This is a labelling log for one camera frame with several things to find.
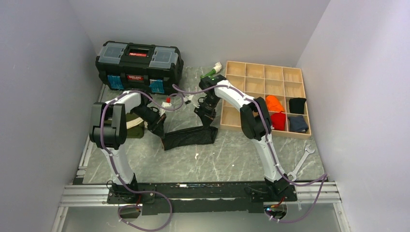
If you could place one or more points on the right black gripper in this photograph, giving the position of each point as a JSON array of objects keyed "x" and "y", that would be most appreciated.
[{"x": 206, "y": 118}]

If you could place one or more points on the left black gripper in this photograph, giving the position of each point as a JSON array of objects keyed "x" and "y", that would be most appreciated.
[{"x": 157, "y": 126}]

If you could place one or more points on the black striped underwear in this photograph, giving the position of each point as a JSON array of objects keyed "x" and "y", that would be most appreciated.
[{"x": 190, "y": 136}]

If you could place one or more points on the wooden compartment tray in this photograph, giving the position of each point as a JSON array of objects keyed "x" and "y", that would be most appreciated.
[{"x": 259, "y": 80}]

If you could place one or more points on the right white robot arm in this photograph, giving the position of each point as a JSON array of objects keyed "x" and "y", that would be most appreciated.
[{"x": 255, "y": 124}]

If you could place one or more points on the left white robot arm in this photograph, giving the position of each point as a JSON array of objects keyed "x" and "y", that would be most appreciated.
[{"x": 108, "y": 131}]

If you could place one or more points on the olive green underwear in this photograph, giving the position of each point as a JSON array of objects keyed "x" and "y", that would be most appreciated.
[{"x": 135, "y": 126}]

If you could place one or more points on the orange rolled underwear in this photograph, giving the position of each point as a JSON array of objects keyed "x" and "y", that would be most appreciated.
[{"x": 273, "y": 104}]

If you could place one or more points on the red rolled underwear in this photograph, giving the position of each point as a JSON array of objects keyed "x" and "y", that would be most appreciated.
[{"x": 278, "y": 121}]

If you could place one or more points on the navy blue rolled underwear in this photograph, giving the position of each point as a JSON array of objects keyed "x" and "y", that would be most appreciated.
[{"x": 298, "y": 124}]

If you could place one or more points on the black rolled underwear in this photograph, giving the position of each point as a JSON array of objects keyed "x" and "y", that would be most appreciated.
[{"x": 297, "y": 105}]

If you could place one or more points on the green and white pipe fitting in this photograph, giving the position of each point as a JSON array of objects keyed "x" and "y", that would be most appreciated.
[{"x": 215, "y": 70}]

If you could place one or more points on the black plastic toolbox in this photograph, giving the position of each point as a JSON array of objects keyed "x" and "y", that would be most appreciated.
[{"x": 152, "y": 68}]

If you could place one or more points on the silver wrench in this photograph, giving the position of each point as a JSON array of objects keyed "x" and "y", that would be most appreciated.
[{"x": 293, "y": 174}]

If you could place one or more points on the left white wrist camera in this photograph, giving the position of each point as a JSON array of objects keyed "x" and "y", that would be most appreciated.
[{"x": 165, "y": 105}]

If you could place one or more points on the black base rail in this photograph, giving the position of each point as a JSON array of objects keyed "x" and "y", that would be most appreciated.
[{"x": 159, "y": 198}]

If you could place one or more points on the aluminium frame rail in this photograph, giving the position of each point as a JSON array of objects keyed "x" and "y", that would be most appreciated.
[{"x": 76, "y": 194}]

